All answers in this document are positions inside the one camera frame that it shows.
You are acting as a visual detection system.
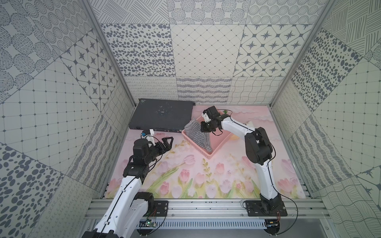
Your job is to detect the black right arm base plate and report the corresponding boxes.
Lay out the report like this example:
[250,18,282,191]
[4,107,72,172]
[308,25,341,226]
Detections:
[243,200,288,217]

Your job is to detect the aluminium front rail frame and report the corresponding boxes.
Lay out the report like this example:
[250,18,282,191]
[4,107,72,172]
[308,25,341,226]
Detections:
[78,199,337,238]

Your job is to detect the black right base cable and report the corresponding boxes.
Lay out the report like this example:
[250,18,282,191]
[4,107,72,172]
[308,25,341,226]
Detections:
[267,196,299,236]

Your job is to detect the grey striped square dishcloth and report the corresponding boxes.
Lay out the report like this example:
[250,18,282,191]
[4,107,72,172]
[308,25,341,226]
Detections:
[185,119,212,153]

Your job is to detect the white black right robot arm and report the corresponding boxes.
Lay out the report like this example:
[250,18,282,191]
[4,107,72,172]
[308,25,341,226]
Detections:
[201,112,283,215]

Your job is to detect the small green circuit board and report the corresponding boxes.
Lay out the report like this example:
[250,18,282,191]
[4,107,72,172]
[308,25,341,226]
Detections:
[140,219,157,228]

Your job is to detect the dark grey network switch box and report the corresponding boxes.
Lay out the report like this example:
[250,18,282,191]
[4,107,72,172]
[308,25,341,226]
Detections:
[129,98,195,132]

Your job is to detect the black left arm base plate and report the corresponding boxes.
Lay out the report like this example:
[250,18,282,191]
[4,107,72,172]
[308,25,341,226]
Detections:
[145,200,169,217]

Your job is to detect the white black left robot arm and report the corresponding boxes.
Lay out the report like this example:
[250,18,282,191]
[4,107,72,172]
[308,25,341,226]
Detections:
[82,134,173,238]

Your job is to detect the pink perforated plastic basket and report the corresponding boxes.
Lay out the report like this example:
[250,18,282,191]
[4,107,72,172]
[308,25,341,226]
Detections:
[182,116,232,159]

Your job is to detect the black round connector under rail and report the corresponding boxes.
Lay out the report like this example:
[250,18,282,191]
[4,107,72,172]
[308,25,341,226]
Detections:
[265,220,280,236]

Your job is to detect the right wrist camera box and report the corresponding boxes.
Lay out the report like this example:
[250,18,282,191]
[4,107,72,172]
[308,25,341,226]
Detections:
[202,106,221,123]

